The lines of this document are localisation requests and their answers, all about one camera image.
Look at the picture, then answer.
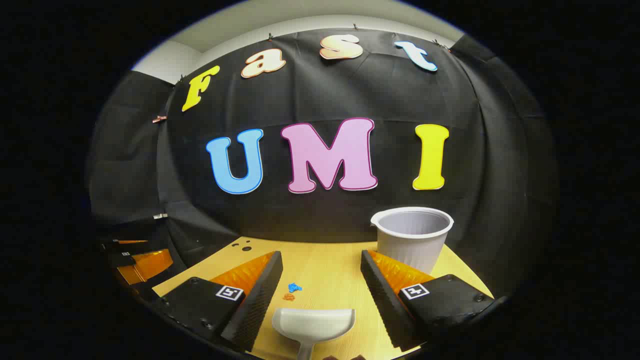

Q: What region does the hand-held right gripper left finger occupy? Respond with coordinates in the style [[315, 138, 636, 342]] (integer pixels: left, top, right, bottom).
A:
[[152, 250, 284, 353]]

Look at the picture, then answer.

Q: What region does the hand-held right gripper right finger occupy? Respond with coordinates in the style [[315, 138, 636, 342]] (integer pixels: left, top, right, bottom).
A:
[[360, 249, 496, 353]]

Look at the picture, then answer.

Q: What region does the white plastic dustpan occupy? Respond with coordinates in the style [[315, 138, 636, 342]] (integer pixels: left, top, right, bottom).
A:
[[271, 307, 356, 360]]

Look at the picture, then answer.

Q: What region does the white ribbed garbage bin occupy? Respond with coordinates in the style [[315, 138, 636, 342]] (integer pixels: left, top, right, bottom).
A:
[[370, 206, 455, 276]]

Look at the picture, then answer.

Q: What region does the wooden desktop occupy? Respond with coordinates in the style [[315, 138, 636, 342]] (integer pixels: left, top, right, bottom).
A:
[[151, 236, 495, 360]]

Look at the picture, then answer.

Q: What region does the black backdrop cloth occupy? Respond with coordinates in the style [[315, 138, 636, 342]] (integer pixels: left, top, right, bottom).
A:
[[87, 27, 558, 301]]

